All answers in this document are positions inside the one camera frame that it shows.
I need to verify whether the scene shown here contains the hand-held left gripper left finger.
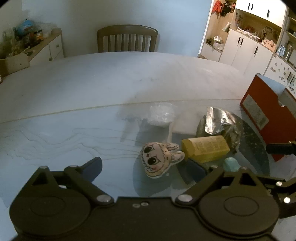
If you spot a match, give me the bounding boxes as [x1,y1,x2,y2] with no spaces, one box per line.
[25,157,115,205]

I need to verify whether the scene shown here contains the open cardboard box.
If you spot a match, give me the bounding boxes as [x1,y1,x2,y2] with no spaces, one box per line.
[0,54,30,77]

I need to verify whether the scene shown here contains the orange label jar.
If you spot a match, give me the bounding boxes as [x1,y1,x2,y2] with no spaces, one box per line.
[29,29,44,43]

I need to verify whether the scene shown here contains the white bags in cubby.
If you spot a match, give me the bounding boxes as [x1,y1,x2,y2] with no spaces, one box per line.
[206,36,225,50]

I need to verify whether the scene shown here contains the plush rabbit doll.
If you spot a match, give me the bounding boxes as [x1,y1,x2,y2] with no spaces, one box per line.
[140,141,185,179]

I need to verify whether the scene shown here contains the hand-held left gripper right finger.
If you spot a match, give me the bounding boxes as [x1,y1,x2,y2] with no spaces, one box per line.
[176,159,266,204]

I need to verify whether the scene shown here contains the pink white box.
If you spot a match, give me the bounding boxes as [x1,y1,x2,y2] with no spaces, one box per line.
[262,38,277,48]

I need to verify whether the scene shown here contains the yellow carton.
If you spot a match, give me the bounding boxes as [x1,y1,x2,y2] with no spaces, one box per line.
[181,135,231,163]

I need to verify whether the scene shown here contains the small teal object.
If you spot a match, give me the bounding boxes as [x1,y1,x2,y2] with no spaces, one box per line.
[223,156,240,172]

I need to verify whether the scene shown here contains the white wooden sideboard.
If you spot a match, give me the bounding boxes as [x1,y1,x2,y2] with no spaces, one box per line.
[0,28,65,77]

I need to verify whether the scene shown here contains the white wall cabinet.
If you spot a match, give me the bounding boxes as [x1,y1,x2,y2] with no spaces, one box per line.
[235,0,289,28]

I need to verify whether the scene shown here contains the white base cabinet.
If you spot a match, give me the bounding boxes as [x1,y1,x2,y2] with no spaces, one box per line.
[218,29,274,75]

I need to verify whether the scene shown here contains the white plastic bag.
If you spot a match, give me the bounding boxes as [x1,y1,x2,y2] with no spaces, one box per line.
[148,103,176,127]

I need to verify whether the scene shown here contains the wooden slatted chair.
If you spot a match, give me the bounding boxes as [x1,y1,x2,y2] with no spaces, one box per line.
[97,24,159,53]

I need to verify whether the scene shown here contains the counter clutter pile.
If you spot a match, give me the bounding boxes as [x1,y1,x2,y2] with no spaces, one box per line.
[236,25,259,37]

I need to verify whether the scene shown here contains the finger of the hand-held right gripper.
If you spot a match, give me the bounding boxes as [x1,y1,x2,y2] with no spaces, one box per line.
[254,177,296,219]
[265,142,296,156]

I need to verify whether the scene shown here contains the dark hanging bag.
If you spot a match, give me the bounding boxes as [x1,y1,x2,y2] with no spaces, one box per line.
[220,0,236,16]

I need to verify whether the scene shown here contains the silver foil bag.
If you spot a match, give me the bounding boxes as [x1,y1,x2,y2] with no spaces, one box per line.
[196,107,242,153]

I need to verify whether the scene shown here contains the red cardboard box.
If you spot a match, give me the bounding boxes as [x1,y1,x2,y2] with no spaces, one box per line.
[239,74,296,163]

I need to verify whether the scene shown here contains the white cabinet with stickers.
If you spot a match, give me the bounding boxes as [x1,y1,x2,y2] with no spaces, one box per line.
[264,56,296,93]

